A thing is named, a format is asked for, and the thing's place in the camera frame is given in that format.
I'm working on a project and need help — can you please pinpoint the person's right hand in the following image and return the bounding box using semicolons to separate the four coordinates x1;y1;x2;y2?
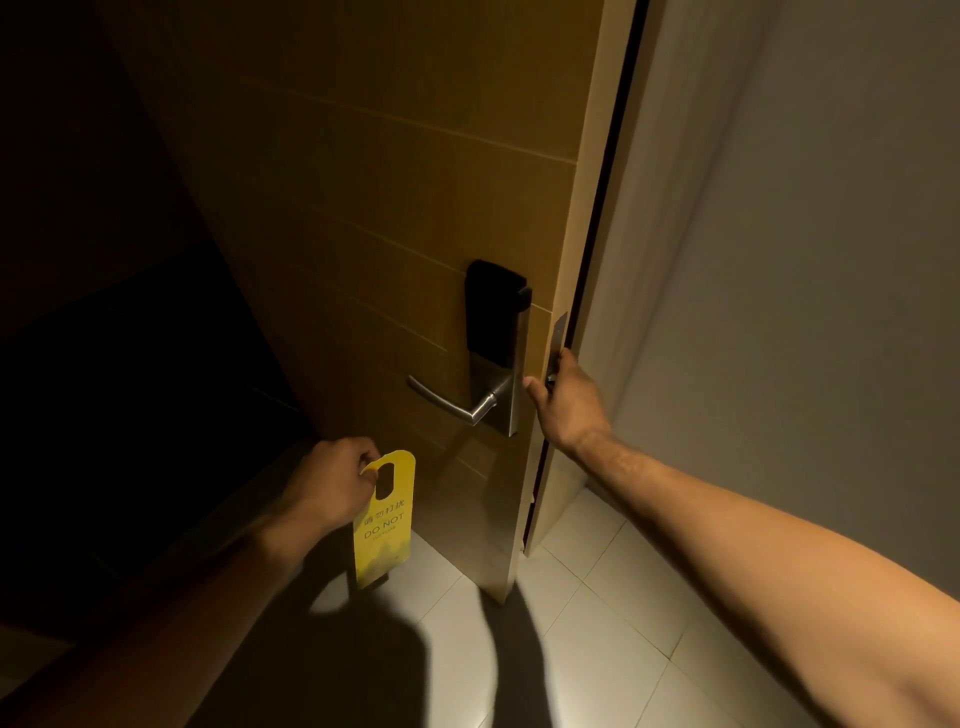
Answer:
522;347;615;460

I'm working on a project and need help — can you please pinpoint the person's left hand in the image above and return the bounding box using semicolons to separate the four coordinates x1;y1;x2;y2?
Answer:
280;437;382;537

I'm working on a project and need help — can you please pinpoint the yellow door hanger sign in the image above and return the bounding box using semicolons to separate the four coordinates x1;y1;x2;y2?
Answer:
352;450;417;591

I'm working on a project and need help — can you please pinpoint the wooden door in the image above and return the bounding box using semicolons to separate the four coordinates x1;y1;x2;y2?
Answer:
97;0;640;605

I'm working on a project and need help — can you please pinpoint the person's left forearm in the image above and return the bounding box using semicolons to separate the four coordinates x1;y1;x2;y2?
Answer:
0;513;320;728

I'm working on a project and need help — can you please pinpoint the person's right forearm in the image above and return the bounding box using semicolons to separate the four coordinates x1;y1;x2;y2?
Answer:
571;429;960;728

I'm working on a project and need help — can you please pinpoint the black electronic door lock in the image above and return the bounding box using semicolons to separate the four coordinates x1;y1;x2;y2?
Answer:
465;259;533;438

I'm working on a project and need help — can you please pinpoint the silver lever door handle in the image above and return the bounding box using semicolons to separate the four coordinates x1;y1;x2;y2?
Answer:
407;373;514;427

